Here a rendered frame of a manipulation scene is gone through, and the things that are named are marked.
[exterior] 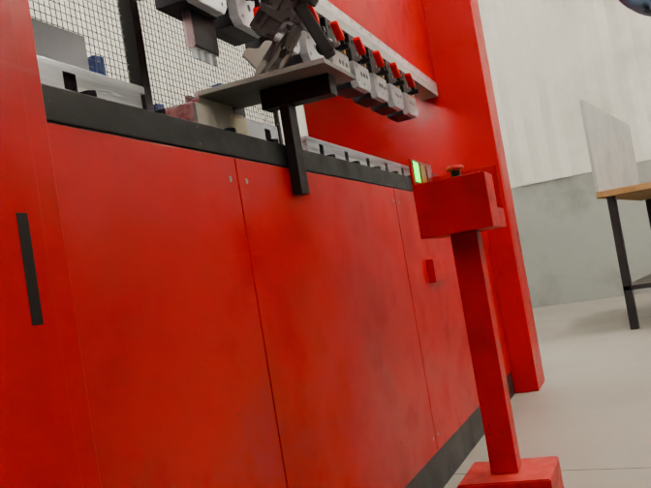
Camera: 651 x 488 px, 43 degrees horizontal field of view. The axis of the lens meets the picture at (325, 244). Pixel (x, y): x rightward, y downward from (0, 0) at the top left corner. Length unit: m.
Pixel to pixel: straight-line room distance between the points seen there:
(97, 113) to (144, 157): 0.11
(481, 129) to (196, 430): 2.75
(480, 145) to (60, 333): 3.07
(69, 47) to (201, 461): 1.35
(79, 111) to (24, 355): 0.40
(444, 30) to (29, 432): 3.28
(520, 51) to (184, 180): 8.16
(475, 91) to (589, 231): 5.35
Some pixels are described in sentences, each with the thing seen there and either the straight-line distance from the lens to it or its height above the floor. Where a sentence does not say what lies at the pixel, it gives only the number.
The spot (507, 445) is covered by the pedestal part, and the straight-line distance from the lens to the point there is 1.93.
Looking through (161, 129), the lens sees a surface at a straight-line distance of 1.21.
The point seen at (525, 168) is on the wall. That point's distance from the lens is 9.12.
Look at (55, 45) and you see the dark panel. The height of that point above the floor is 1.29.
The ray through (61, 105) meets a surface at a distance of 1.04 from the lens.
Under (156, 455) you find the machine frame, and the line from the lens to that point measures 1.09.
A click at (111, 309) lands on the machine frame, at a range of 1.03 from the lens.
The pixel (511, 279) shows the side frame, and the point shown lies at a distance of 3.69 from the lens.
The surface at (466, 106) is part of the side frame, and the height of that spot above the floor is 1.27.
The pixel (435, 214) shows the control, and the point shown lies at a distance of 1.83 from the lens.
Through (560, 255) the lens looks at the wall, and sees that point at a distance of 9.04.
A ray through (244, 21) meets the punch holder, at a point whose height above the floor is 1.18.
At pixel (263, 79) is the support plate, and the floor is 0.99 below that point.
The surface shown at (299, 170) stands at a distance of 1.61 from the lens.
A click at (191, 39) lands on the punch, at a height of 1.12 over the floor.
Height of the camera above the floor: 0.59
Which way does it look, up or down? 3 degrees up
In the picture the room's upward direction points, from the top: 9 degrees counter-clockwise
